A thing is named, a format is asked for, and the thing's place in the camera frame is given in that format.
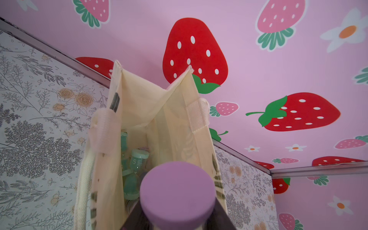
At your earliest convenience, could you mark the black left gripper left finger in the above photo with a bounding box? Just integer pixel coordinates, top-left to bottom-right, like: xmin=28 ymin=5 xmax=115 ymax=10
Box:
xmin=120 ymin=201 xmax=150 ymax=230

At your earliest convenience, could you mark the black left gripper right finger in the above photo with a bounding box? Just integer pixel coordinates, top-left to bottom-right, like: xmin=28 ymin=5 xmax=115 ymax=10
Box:
xmin=205 ymin=199 xmax=236 ymax=230

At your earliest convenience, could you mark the purple hourglass wide cap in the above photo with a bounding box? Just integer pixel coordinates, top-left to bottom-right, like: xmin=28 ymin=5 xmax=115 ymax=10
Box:
xmin=140 ymin=162 xmax=216 ymax=230

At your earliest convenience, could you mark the green hourglass inside bag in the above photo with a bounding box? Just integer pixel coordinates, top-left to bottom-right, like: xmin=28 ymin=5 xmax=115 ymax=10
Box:
xmin=120 ymin=132 xmax=150 ymax=200

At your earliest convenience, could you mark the cream canvas tote bag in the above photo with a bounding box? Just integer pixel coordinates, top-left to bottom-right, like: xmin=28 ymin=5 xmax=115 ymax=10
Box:
xmin=73 ymin=61 xmax=226 ymax=230

